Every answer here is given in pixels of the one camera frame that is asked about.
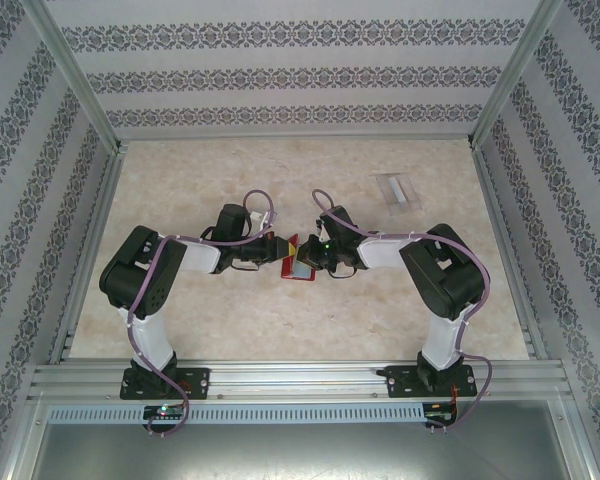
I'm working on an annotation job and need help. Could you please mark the aluminium back bar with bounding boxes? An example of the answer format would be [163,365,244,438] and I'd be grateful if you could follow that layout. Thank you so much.
[117,131,474,144]

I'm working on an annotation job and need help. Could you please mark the small circuit board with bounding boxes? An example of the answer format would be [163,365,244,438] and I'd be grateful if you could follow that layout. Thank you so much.
[424,402,459,426]
[143,404,186,420]

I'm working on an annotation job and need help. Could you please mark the aluminium frame post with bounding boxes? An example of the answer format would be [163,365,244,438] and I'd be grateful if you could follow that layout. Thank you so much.
[27,0,127,152]
[467,0,566,150]

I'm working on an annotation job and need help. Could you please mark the clear plastic case grey stripe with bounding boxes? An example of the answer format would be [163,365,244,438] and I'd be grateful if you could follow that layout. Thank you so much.
[372,173,424,216]

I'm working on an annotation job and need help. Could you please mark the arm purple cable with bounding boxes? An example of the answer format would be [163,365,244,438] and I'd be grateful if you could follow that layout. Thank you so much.
[124,188,279,440]
[312,188,494,435]

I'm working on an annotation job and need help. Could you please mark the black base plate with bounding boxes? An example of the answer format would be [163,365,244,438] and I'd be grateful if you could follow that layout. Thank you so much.
[119,367,211,401]
[383,364,480,400]

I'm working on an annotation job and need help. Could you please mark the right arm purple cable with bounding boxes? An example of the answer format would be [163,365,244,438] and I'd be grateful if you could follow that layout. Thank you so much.
[312,188,494,435]

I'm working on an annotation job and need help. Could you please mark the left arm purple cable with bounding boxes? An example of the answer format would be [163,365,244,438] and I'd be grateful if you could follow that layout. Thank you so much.
[124,188,279,440]

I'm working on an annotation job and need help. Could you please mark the slotted cable duct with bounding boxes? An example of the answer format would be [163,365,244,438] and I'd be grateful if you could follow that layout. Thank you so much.
[47,402,426,424]

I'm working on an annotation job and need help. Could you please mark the aluminium mounting rail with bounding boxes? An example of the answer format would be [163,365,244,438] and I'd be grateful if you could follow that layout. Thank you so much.
[27,358,574,401]

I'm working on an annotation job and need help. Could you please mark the aluminium side rail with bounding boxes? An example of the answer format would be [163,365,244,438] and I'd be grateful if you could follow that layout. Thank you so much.
[49,144,127,364]
[469,142,549,359]

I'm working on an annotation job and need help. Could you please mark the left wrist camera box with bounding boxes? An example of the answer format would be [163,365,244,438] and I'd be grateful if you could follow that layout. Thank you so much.
[249,212,276,235]

